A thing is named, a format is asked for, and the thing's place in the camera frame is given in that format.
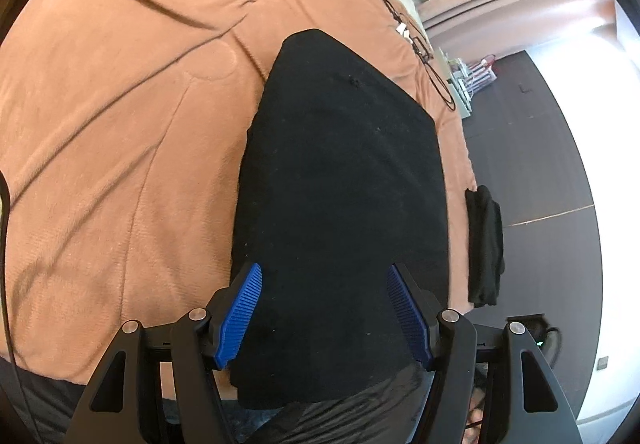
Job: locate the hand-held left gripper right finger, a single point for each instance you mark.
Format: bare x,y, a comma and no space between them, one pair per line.
407,314

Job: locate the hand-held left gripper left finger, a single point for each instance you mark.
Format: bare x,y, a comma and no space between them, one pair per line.
240,314

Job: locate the black pants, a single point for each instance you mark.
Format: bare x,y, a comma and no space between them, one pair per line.
340,173

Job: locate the person's leg in grey pants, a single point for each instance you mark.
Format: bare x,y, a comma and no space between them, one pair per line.
350,414

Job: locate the crumpled black garment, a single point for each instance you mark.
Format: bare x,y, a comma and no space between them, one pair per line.
485,244

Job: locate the person's bare foot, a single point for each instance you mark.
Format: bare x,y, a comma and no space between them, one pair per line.
479,416

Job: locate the white nightstand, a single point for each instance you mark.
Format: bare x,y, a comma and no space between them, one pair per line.
462,98

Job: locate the orange blanket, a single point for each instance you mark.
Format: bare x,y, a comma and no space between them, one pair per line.
125,123

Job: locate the white rack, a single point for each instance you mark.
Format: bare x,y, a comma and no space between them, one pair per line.
477,71

